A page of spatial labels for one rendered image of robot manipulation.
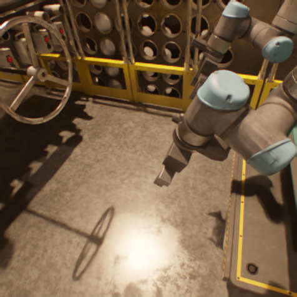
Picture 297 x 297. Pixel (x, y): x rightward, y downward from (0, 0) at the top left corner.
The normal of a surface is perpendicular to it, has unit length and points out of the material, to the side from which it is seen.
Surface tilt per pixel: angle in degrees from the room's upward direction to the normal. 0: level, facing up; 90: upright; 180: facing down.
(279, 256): 0
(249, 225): 0
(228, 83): 25
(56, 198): 0
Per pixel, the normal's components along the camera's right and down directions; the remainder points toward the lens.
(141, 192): -0.07, -0.70
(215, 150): 0.24, -0.45
